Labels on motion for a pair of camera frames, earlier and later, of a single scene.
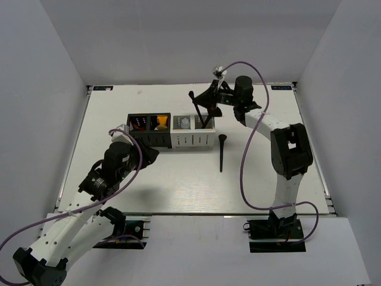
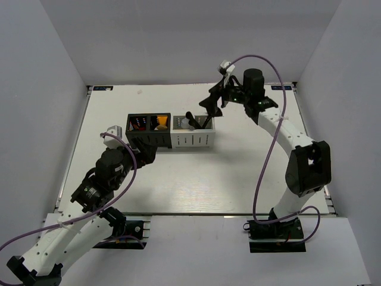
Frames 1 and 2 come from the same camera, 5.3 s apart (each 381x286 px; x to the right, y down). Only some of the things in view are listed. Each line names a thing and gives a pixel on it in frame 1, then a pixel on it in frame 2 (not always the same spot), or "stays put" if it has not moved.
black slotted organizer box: x=154 y=129 stays put
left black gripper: x=150 y=155 stays put
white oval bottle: x=161 y=127 stays put
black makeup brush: x=222 y=137 to x=192 y=121
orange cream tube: x=162 y=120 stays put
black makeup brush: x=191 y=94 to x=207 y=122
